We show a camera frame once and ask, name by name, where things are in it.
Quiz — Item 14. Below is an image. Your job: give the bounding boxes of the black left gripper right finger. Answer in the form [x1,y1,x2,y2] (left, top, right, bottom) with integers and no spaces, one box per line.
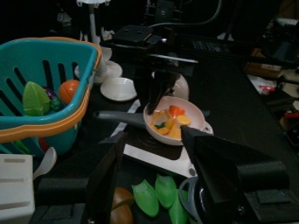
[181,125,299,224]

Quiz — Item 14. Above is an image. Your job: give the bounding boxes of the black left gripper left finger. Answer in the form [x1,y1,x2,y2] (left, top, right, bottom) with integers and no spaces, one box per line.
[31,130,130,224]

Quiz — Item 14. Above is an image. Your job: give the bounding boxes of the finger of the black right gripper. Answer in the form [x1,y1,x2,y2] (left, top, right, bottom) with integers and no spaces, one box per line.
[147,71,182,116]
[134,69,155,107]

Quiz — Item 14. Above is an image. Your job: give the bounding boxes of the white cup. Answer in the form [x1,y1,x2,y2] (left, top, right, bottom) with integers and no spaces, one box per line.
[99,76,139,102]

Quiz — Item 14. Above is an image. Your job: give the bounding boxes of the red-orange toy food piece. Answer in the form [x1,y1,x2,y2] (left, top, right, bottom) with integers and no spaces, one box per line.
[167,104,187,119]

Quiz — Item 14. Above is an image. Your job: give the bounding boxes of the brown toy bread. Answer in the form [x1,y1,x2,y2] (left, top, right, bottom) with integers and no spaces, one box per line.
[109,186,137,224]

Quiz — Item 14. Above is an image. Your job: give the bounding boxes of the yellow round toy food slice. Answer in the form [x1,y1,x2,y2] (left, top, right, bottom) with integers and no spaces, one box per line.
[175,114,193,127]

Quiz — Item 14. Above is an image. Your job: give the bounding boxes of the dark pot lid with knob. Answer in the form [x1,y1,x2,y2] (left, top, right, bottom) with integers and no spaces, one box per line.
[178,176,206,224]

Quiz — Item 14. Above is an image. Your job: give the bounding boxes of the white mug tree stand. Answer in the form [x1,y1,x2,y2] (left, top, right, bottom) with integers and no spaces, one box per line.
[74,0,125,85]

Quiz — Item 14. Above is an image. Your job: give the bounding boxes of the white toy spoon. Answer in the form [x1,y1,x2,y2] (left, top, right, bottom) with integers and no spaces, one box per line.
[33,146,59,180]

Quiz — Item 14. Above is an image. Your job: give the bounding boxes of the yellow toy food wedge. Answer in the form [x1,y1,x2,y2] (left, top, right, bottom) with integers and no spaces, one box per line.
[167,125,183,141]

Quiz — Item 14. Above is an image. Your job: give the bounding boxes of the orange toy tomato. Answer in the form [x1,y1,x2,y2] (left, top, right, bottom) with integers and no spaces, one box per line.
[58,79,82,106]

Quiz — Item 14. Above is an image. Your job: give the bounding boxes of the purple toy eggplant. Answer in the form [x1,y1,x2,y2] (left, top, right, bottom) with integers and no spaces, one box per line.
[43,87,63,112]

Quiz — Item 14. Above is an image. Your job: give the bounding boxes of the white toy knife block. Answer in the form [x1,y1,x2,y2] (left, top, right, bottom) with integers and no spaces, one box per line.
[0,153,37,224]

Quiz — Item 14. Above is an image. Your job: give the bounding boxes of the white plastic bag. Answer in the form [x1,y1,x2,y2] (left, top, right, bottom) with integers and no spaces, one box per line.
[247,73,280,96]

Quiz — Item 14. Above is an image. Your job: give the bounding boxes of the brown cardboard box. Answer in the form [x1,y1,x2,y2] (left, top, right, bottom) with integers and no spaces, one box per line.
[243,47,284,79]

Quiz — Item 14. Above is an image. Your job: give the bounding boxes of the green toy leafy vegetable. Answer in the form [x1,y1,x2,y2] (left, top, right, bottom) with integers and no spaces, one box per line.
[22,80,53,117]

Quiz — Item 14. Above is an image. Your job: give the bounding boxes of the teal basket with orange rim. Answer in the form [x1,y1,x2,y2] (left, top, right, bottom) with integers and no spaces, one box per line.
[0,36,105,159]

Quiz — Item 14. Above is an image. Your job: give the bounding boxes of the black equipment pile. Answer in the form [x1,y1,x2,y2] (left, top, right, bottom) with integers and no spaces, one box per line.
[264,17,299,60]

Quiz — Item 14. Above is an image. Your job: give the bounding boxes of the orange toy pepper ring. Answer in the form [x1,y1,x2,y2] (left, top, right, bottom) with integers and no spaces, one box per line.
[151,109,175,136]

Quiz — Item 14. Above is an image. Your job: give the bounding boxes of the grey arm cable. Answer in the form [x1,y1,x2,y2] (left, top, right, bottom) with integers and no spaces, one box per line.
[149,0,225,29]

